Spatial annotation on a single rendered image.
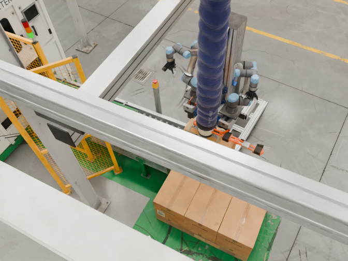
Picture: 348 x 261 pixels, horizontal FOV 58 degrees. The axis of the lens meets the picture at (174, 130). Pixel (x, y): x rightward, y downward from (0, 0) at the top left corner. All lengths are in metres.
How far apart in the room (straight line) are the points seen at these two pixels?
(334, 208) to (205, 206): 2.89
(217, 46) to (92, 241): 1.99
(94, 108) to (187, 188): 2.87
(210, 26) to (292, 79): 3.63
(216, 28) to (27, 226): 1.92
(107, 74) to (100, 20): 5.90
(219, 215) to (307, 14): 5.02
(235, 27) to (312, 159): 2.42
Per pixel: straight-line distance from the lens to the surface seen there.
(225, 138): 3.37
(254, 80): 3.02
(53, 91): 1.12
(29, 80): 1.20
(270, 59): 6.15
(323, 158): 4.99
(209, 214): 3.67
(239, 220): 3.68
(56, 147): 3.12
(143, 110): 4.42
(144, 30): 1.54
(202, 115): 3.15
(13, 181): 0.94
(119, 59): 1.41
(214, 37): 2.47
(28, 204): 0.89
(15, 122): 3.42
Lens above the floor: 3.95
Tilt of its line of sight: 54 degrees down
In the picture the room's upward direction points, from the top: 4 degrees counter-clockwise
